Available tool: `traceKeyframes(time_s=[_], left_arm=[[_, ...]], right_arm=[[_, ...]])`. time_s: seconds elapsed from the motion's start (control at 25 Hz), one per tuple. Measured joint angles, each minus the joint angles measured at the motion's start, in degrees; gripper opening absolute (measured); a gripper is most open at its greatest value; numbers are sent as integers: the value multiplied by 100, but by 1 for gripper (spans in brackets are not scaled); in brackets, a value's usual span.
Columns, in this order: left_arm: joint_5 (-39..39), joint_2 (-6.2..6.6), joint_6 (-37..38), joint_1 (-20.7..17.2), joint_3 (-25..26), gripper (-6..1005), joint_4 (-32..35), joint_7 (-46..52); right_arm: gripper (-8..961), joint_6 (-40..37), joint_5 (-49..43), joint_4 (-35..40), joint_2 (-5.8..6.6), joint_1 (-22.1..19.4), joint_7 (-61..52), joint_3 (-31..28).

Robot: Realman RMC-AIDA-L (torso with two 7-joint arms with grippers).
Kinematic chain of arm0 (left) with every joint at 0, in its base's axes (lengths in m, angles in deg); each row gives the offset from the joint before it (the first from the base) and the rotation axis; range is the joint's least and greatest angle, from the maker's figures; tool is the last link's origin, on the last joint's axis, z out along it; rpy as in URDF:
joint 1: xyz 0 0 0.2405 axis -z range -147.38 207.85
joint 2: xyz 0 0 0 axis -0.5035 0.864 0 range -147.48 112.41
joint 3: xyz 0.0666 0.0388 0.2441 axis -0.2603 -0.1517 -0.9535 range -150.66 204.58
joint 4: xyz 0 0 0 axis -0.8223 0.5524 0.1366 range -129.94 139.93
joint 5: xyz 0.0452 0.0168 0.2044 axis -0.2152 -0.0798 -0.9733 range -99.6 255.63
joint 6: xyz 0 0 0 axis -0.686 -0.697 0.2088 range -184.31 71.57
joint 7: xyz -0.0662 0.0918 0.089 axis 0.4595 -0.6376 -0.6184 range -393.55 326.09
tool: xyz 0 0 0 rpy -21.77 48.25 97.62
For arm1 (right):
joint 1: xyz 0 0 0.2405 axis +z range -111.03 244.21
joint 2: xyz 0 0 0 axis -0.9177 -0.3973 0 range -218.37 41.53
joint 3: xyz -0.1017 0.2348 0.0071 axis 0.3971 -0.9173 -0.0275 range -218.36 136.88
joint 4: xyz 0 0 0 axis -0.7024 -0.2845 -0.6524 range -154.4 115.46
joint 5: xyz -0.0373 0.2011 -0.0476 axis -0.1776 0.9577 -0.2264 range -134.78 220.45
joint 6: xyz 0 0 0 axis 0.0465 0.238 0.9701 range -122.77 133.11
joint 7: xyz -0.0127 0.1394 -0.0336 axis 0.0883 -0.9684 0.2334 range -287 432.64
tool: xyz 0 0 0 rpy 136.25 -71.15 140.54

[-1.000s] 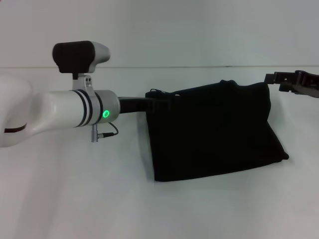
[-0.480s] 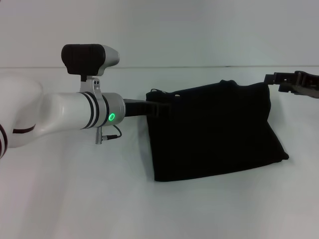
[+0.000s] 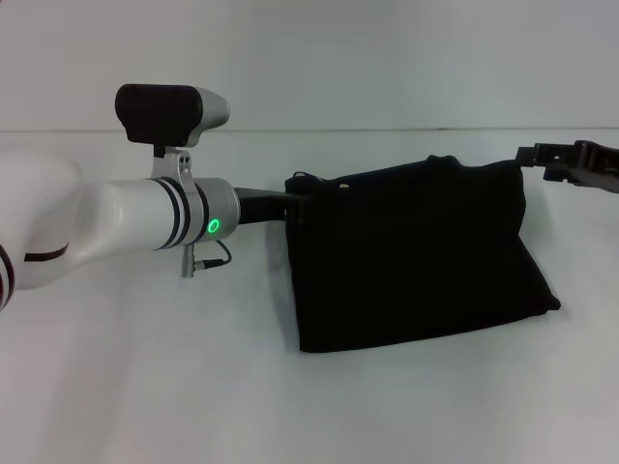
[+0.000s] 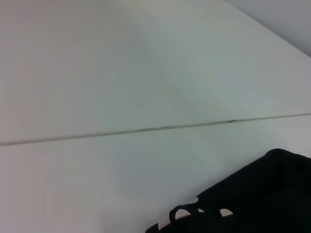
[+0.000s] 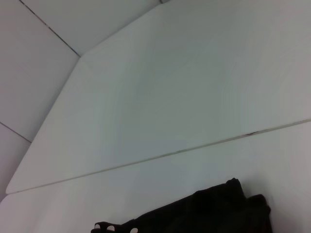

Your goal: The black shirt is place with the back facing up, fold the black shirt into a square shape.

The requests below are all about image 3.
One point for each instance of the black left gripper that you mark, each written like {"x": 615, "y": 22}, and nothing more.
{"x": 261, "y": 205}

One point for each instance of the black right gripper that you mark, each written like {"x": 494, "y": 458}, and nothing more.
{"x": 587, "y": 164}

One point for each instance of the black t-shirt with white print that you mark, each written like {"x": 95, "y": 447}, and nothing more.
{"x": 411, "y": 256}

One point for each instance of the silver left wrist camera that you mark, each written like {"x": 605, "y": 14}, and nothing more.
{"x": 164, "y": 116}

